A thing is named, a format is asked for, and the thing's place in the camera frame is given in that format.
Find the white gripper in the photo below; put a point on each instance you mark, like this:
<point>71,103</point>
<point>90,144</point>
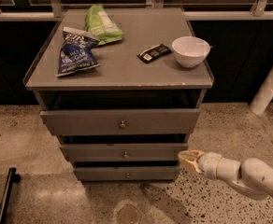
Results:
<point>208,164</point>

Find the grey drawer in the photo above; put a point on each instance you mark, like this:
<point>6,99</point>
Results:
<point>140,173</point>
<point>120,121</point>
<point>123,152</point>

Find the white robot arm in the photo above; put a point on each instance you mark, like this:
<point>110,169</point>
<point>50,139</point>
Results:
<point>252,178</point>

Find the grey top drawer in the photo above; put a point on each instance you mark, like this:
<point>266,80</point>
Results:
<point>120,121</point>

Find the grey drawer cabinet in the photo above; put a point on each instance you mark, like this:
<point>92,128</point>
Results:
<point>122,81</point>

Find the grey bottom drawer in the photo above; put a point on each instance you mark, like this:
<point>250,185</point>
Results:
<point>140,173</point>

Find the round floor drain cover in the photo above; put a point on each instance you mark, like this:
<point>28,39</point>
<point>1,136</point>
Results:
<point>128,214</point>

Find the white bowl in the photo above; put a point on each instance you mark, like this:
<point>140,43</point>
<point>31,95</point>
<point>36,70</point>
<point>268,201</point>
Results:
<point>190,51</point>

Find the black snack bar wrapper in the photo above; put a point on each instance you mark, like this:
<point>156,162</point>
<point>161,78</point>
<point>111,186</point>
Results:
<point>156,52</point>

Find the blue chip bag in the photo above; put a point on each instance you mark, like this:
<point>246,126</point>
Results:
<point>75,52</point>

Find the green chip bag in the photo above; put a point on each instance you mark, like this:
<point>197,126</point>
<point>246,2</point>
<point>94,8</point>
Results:
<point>99,23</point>

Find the black object at floor corner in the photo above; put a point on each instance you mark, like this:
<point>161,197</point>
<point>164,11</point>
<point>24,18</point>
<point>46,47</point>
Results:
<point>12,177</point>

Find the metal railing frame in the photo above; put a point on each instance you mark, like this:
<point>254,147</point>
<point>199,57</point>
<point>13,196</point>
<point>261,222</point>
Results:
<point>136,3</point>

